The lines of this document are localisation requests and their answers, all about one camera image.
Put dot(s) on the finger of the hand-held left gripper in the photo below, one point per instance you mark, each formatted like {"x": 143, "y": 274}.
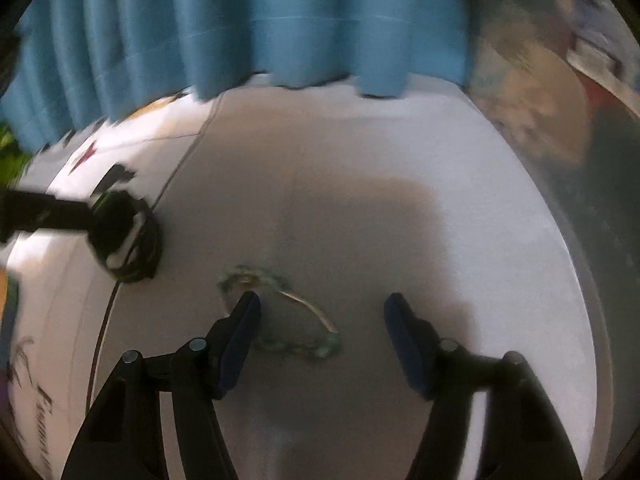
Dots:
{"x": 45, "y": 212}

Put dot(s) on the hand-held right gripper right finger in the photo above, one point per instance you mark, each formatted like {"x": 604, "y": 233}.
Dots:
{"x": 407, "y": 345}

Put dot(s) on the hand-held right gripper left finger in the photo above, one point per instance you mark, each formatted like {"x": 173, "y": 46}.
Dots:
{"x": 240, "y": 345}

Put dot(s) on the black round jewelry box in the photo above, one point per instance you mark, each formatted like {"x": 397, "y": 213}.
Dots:
{"x": 125, "y": 240}

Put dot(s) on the green potted plant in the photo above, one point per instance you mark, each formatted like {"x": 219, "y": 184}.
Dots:
{"x": 10, "y": 152}

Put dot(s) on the white printed cloth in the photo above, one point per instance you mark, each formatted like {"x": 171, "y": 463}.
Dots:
{"x": 65, "y": 310}

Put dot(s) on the grey table cloth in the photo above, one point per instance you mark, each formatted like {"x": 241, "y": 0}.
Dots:
{"x": 350, "y": 210}

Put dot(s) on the blue curtain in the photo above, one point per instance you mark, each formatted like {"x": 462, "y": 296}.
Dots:
{"x": 250, "y": 25}

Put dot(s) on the tan cardboard box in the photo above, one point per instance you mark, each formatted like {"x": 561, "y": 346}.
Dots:
{"x": 535, "y": 95}

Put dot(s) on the white printed poster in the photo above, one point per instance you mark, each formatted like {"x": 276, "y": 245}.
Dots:
{"x": 600, "y": 50}

